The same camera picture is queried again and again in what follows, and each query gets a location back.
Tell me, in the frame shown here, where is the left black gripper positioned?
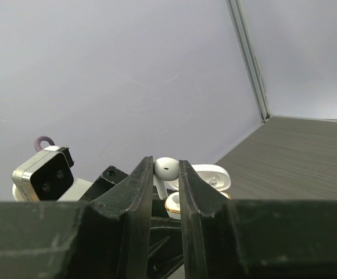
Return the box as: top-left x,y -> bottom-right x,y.
80,166 -> 184,279

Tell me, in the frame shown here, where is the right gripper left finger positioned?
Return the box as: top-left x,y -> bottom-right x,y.
85,156 -> 153,278

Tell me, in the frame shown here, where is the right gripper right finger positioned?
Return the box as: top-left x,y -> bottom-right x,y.
179,160 -> 230,278

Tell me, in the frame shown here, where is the white earbud charging case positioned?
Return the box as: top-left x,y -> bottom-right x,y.
164,164 -> 231,220

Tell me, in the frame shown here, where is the white earbud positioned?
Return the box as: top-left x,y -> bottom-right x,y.
153,157 -> 179,200

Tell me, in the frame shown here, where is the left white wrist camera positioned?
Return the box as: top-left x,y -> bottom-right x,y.
12,145 -> 92,202

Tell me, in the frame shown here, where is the grey corner frame post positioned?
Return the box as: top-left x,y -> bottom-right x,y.
227,0 -> 271,123

